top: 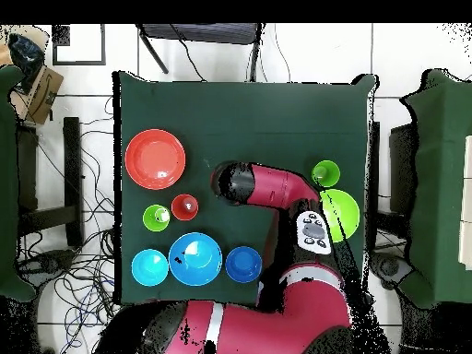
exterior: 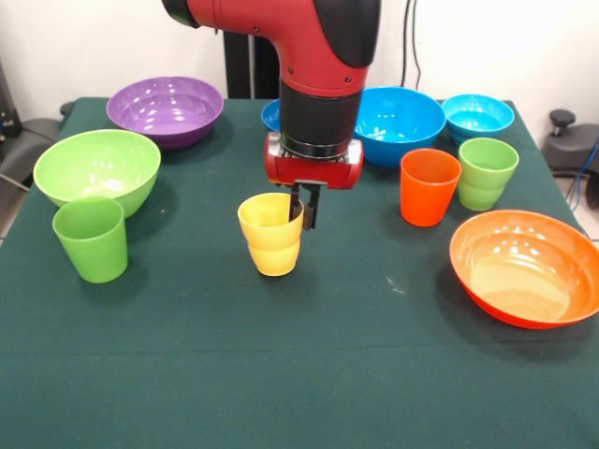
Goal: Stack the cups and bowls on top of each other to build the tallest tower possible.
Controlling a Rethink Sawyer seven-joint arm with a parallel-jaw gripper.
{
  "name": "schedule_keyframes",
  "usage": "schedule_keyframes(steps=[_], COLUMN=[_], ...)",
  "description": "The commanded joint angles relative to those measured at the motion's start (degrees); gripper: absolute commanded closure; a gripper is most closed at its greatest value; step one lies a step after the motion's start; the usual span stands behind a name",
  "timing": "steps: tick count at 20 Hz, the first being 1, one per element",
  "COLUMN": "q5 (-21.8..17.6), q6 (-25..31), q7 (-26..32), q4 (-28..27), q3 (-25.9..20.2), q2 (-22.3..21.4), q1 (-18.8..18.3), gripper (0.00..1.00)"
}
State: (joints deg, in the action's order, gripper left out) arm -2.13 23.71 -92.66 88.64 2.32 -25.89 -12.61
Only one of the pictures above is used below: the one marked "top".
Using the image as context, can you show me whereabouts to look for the black bag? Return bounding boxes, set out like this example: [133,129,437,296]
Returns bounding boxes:
[7,32,46,93]

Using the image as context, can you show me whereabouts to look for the tangled black floor cables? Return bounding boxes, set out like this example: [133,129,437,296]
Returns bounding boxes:
[16,95,123,354]

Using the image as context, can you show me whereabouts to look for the wide orange bowl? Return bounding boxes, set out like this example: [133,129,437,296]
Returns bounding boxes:
[124,128,187,191]

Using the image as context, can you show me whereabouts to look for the plain orange cup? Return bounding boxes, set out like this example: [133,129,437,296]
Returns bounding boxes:
[171,194,200,222]

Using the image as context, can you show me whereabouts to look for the brown cardboard box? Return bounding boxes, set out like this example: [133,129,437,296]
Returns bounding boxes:
[8,65,65,125]

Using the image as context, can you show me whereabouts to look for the plain green cup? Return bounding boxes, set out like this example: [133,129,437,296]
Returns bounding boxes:
[311,159,341,188]

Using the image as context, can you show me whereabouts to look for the dark folding chair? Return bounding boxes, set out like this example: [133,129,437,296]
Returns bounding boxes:
[135,22,266,83]

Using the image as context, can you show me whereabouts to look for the black stand frame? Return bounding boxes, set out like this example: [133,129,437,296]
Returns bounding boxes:
[388,123,419,215]
[16,116,85,248]

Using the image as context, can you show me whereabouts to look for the black square frame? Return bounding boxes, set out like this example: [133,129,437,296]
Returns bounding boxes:
[52,23,107,66]

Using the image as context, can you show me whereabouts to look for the dark blue small bowl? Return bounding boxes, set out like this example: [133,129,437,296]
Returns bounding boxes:
[224,245,264,284]

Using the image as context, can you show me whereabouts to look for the dark green table cloth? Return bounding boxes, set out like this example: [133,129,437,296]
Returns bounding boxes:
[112,70,379,306]

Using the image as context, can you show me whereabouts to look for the light blue small bowl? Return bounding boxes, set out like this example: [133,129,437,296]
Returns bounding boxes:
[130,248,170,288]

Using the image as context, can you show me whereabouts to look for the large green bowl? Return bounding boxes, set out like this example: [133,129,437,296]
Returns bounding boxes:
[318,188,361,244]

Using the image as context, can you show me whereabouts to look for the ribbed green cup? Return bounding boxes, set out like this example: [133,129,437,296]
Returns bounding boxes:
[142,204,171,233]

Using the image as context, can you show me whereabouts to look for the green cloth side table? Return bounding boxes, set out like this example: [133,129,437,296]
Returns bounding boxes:
[0,65,38,303]
[399,68,472,309]

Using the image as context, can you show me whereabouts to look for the large blue bowl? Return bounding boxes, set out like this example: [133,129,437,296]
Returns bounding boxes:
[168,231,223,288]

